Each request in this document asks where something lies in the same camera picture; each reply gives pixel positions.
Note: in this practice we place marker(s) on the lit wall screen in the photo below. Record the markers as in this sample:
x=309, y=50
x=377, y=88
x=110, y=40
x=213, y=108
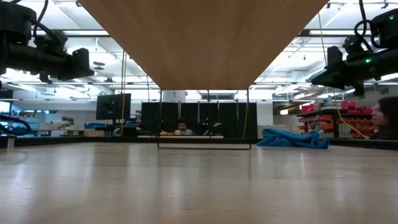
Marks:
x=4, y=106

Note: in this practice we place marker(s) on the black partition panels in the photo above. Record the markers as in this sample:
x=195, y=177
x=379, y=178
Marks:
x=230, y=121

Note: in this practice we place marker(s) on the black aluminium table frame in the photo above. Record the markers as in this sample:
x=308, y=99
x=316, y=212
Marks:
x=62, y=140

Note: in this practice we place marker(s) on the blue storage crate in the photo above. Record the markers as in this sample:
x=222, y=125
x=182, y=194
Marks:
x=91, y=126

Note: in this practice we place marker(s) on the wooden shelf with black legs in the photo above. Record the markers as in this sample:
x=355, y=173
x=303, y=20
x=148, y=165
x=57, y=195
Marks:
x=202, y=46

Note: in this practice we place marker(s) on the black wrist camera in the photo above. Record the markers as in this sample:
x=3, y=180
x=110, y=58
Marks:
x=354, y=46
x=51, y=42

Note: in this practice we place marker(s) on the black monitor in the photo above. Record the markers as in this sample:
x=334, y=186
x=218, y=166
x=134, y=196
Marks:
x=112, y=107

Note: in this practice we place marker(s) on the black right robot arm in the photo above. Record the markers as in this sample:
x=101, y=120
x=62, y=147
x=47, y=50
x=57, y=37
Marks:
x=388, y=59

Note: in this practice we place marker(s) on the green potted plant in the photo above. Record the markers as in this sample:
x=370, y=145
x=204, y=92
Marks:
x=67, y=122

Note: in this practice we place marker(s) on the rack with red bins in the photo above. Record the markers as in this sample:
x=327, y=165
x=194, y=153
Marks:
x=329, y=118

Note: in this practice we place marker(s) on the blue cloth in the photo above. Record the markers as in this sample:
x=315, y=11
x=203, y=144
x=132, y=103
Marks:
x=289, y=140

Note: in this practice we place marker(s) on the person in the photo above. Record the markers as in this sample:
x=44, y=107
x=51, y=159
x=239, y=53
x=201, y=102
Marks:
x=183, y=127
x=385, y=119

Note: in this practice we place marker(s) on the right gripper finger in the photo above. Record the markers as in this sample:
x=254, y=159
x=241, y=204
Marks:
x=320, y=80

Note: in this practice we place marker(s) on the grey frame bracket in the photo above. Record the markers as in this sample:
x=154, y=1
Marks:
x=10, y=142

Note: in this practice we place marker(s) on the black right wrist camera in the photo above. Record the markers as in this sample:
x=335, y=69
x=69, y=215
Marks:
x=354, y=46

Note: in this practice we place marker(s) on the background wooden table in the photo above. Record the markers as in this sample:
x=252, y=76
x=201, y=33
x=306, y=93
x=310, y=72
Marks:
x=49, y=131

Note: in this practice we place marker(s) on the background robot with green lights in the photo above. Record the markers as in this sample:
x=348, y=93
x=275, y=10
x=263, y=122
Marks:
x=206, y=124

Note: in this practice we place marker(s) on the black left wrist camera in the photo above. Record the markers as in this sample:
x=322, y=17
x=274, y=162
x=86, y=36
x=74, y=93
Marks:
x=51, y=42

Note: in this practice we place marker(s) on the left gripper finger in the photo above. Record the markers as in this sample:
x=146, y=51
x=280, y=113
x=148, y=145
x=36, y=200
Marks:
x=90, y=74

